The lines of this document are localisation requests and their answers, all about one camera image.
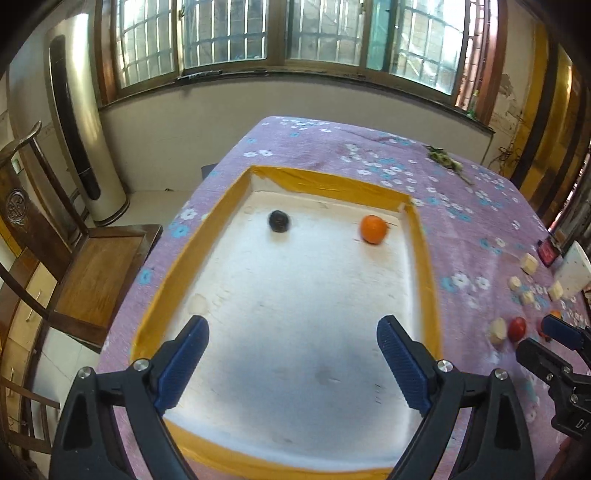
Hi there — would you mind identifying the cork cylinder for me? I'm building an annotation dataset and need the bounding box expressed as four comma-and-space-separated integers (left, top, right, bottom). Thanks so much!
488, 318, 508, 347

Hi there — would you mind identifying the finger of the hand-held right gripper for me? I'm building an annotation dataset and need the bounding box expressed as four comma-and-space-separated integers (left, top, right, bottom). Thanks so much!
541, 315, 591, 356
516, 338, 575, 388

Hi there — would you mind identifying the standing air conditioner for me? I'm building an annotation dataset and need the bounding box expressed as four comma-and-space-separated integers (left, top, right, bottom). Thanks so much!
44, 13, 129, 227

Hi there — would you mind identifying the white plastic container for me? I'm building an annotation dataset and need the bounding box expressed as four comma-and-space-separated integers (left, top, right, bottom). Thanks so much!
554, 242, 591, 296

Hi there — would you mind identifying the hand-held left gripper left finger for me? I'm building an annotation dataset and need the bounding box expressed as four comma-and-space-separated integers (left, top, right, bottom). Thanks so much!
48, 315, 211, 480

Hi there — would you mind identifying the beige drawer cabinet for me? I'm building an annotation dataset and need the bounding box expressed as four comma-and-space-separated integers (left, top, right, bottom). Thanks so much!
0, 256, 63, 462

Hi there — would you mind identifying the white foam tray yellow tape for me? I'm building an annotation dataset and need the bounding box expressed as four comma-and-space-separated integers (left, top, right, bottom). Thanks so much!
130, 165, 445, 480

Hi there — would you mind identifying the dark wooden chair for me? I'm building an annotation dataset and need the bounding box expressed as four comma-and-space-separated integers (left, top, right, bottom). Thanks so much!
0, 121, 163, 354

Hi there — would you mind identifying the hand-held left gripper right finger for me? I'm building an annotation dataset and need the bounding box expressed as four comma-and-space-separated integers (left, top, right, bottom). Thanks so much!
376, 315, 539, 480

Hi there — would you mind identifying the red and black box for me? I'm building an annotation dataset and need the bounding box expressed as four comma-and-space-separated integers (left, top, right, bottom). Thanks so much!
538, 237, 561, 267

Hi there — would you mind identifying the barred window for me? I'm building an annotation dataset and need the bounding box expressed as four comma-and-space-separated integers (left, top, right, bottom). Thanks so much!
95, 0, 509, 125

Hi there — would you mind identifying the purple floral tablecloth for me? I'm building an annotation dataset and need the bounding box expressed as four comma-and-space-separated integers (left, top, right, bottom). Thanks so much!
95, 115, 591, 480

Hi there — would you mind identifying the green plant sprig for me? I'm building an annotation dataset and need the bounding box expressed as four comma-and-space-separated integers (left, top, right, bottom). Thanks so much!
424, 145, 476, 185

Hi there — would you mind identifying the yellow wooden door frame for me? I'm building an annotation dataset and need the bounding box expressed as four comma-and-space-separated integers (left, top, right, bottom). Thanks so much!
515, 23, 591, 227

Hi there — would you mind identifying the orange tangerine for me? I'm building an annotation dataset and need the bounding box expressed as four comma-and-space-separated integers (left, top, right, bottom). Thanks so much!
360, 215, 387, 244

